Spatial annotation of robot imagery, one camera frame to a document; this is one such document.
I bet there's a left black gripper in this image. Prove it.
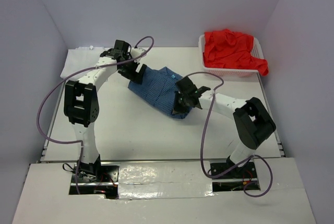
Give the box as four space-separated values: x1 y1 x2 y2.
117 56 146 85

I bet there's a blue plaid long sleeve shirt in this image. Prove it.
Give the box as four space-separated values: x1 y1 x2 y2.
128 67 191 119

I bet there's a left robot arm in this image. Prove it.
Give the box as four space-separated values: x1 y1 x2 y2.
64 40 147 181

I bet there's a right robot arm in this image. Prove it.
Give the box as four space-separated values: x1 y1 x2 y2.
173 76 276 178

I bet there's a folded white shirt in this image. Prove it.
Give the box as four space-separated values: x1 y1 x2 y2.
60 46 106 79

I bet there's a red shirt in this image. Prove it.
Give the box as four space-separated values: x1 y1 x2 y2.
204 29 269 76

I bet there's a shiny silver tape sheet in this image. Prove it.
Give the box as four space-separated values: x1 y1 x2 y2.
118 161 213 200

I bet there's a white plastic basket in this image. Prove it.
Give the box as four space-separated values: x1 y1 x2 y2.
198 34 265 77

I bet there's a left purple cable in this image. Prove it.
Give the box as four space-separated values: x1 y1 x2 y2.
34 36 154 195

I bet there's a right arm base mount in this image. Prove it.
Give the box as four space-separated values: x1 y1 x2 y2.
207 160 260 193

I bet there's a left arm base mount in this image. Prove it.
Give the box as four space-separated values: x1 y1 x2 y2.
63 163 120 199

